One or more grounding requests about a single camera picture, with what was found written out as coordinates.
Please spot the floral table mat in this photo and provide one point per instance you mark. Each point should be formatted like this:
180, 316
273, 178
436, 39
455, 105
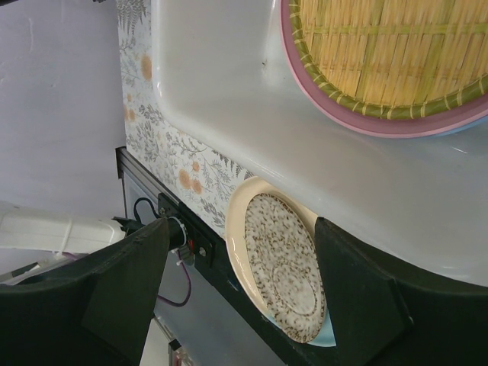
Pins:
198, 175

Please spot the speckled grey oval plate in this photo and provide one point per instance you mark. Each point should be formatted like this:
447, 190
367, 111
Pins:
284, 266

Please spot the white plastic bin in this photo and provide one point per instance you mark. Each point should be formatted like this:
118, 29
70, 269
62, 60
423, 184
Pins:
220, 75

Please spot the cream and blue plate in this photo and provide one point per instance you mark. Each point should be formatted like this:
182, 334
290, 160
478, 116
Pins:
237, 252

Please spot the aluminium frame rail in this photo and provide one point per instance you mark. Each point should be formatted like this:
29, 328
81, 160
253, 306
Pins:
129, 165

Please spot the pink plate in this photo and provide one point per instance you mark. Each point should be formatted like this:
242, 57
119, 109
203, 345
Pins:
427, 126

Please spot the yellow woven bamboo plate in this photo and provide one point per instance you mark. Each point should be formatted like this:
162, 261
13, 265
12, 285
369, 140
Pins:
394, 60

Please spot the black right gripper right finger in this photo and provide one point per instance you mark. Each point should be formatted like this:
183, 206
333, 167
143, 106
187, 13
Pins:
385, 311

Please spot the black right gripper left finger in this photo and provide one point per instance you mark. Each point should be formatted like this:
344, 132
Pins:
93, 311

